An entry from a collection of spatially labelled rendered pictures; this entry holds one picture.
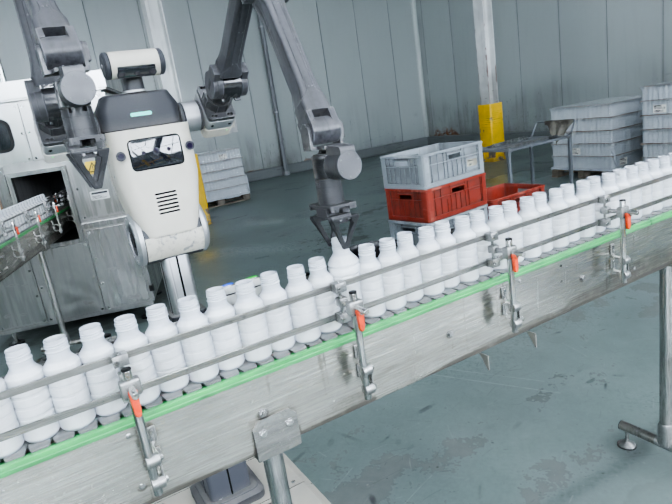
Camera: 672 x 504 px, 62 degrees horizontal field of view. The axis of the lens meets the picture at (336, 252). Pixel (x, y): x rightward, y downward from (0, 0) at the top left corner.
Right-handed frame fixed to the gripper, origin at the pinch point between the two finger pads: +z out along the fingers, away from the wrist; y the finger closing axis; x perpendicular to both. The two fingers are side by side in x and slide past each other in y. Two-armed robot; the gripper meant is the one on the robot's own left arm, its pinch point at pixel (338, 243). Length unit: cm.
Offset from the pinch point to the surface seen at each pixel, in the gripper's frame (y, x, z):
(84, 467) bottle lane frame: -5, 59, 25
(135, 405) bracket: -13, 49, 14
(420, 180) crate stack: 176, -162, 19
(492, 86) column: 699, -774, -42
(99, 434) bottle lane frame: -6, 55, 20
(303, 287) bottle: -3.3, 11.5, 6.2
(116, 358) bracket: -6, 50, 7
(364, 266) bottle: -2.3, -4.4, 6.1
